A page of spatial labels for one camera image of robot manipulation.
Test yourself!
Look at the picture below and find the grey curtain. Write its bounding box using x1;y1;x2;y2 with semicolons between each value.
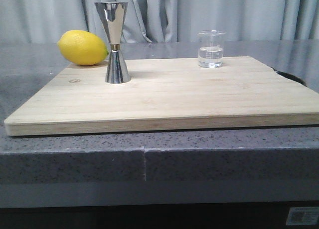
0;0;319;44

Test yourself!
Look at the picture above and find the white QR label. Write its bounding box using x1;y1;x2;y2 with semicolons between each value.
286;207;319;226

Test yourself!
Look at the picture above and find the yellow lemon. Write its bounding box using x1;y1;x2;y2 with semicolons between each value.
57;30;109;66

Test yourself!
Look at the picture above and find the black board strap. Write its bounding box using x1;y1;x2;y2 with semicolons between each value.
273;67;308;86

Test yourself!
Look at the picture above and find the glass beaker with liquid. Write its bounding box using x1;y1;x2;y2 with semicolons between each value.
198;30;226;68

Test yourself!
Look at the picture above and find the wooden cutting board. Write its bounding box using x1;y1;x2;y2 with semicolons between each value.
4;56;319;136

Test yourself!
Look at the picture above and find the steel double jigger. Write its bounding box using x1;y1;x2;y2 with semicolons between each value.
95;1;131;84

